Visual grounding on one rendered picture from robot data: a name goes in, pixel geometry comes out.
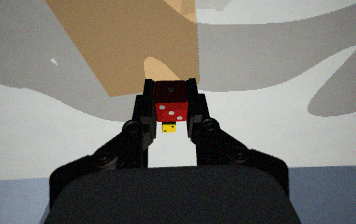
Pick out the tan mat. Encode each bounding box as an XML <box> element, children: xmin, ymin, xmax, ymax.
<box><xmin>45</xmin><ymin>0</ymin><xmax>199</xmax><ymax>97</ymax></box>

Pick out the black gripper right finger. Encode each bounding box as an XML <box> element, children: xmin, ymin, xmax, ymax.
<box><xmin>186</xmin><ymin>78</ymin><xmax>289</xmax><ymax>197</ymax></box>

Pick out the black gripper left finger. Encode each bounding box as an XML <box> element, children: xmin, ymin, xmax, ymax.
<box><xmin>49</xmin><ymin>79</ymin><xmax>157</xmax><ymax>211</ymax></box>

